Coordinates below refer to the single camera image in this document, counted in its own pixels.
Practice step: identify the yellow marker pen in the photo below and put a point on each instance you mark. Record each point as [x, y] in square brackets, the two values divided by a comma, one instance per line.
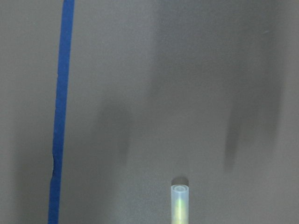
[179, 204]

